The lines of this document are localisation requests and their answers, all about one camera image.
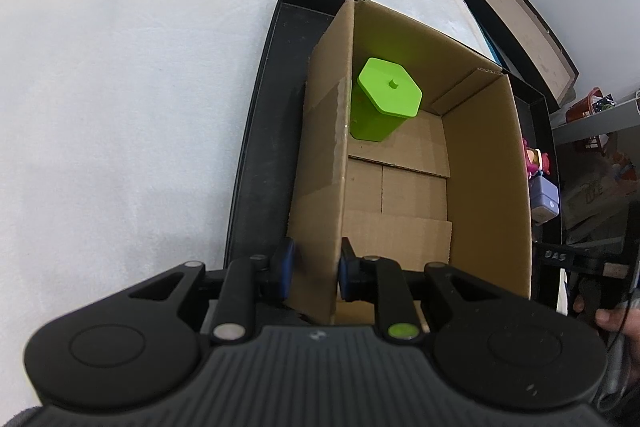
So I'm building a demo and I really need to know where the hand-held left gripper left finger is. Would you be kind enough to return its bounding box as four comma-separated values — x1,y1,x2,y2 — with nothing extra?
129,237,297,343

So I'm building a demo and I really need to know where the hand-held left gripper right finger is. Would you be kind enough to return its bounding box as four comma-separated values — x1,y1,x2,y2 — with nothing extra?
337,237,507,343

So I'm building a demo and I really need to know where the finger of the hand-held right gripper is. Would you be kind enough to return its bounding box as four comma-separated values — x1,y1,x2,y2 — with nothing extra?
534,244,603,270

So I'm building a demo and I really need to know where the small lavender box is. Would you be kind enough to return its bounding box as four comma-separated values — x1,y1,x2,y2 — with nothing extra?
530,174,559,225

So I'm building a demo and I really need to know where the brown cardboard box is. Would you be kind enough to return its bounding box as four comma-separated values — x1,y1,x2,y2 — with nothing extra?
287,0,533,325

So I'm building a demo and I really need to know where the pink toy figure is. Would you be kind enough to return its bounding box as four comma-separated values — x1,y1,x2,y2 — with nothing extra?
522,138,552,180

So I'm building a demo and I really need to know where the black tray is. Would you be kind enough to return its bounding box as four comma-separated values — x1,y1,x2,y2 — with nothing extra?
225,0,563,313

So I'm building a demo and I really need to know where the person's right hand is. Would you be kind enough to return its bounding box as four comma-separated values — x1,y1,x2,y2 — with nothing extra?
572,294,640,358

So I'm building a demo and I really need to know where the grey shelf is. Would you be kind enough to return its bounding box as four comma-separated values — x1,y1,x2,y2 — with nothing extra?
550,99,640,144

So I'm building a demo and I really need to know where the red basket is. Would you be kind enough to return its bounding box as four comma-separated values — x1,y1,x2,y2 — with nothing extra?
566,88,606,120

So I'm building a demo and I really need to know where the green hexagonal lidded container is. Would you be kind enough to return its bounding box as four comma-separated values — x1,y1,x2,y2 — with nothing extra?
349,57,423,142

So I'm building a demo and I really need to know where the black-framed wooden board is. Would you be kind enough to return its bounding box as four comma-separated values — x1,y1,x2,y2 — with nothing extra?
445,0,580,112

